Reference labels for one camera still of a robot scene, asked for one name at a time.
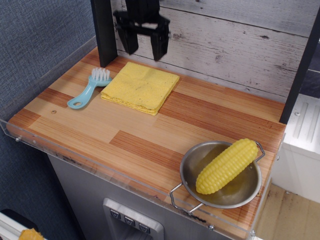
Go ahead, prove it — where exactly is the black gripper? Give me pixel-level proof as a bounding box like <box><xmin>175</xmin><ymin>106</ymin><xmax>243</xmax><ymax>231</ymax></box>
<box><xmin>113</xmin><ymin>0</ymin><xmax>170</xmax><ymax>61</ymax></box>

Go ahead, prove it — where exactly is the yellow cloth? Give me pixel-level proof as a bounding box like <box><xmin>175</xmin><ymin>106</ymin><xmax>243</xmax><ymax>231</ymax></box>
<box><xmin>100</xmin><ymin>62</ymin><xmax>180</xmax><ymax>116</ymax></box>

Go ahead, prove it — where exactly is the light blue dish brush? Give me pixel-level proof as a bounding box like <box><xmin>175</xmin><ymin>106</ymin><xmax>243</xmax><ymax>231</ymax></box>
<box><xmin>67</xmin><ymin>67</ymin><xmax>112</xmax><ymax>110</ymax></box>

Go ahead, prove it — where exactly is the yellow plastic corn cob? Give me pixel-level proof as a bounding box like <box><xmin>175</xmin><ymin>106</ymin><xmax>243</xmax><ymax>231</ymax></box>
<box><xmin>195</xmin><ymin>138</ymin><xmax>259</xmax><ymax>195</ymax></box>

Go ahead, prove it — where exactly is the grey toy fridge cabinet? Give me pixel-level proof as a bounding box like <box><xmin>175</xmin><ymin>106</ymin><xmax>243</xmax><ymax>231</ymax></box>
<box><xmin>49</xmin><ymin>155</ymin><xmax>249</xmax><ymax>240</ymax></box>

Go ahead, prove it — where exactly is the small metal pot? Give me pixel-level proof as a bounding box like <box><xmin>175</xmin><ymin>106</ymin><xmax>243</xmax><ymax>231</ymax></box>
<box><xmin>173</xmin><ymin>138</ymin><xmax>265</xmax><ymax>214</ymax></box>

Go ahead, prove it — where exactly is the white toy sink unit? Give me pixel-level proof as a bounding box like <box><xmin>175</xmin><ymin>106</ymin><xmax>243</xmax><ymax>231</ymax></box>
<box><xmin>271</xmin><ymin>94</ymin><xmax>320</xmax><ymax>203</ymax></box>

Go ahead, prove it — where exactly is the clear acrylic edge guard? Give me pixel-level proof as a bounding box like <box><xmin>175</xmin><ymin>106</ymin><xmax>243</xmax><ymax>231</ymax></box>
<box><xmin>4</xmin><ymin>40</ymin><xmax>285</xmax><ymax>240</ymax></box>

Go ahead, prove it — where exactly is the yellow black object bottom left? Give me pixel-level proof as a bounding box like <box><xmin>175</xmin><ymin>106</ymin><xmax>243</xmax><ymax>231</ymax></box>
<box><xmin>18</xmin><ymin>228</ymin><xmax>45</xmax><ymax>240</ymax></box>

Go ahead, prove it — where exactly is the black left vertical post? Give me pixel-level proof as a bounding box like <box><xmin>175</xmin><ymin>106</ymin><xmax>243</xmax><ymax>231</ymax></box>
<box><xmin>90</xmin><ymin>0</ymin><xmax>118</xmax><ymax>68</ymax></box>

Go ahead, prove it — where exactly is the black vertical post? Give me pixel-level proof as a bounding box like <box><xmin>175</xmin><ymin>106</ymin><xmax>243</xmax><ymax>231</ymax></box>
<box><xmin>279</xmin><ymin>9</ymin><xmax>320</xmax><ymax>124</ymax></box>
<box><xmin>90</xmin><ymin>0</ymin><xmax>118</xmax><ymax>68</ymax></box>

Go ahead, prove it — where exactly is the black right vertical post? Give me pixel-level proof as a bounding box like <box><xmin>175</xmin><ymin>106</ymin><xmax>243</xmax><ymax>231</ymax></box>
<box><xmin>279</xmin><ymin>9</ymin><xmax>320</xmax><ymax>124</ymax></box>

